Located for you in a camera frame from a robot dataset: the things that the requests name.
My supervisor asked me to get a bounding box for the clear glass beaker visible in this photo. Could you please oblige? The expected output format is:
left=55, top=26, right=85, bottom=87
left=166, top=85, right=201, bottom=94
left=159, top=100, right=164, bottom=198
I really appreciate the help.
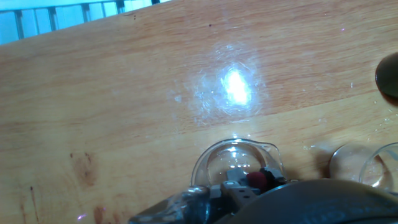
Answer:
left=190, top=138, right=287, bottom=188
left=328, top=142, right=398, bottom=196

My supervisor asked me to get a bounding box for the brown wooden board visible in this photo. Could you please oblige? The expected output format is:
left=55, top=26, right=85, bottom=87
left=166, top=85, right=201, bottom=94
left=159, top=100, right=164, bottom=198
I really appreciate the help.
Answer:
left=0, top=0, right=398, bottom=224

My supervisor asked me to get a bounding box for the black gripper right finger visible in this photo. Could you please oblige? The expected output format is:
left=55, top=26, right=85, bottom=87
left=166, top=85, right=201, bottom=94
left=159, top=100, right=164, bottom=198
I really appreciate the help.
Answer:
left=259, top=166, right=287, bottom=185

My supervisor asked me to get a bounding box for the amber glass bottle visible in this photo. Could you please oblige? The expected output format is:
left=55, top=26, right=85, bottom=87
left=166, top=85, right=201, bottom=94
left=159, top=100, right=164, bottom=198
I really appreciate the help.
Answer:
left=374, top=52, right=398, bottom=99

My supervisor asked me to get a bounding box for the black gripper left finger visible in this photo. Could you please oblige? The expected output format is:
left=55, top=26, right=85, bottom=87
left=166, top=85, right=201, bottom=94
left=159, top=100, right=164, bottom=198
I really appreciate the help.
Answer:
left=210, top=167, right=261, bottom=214

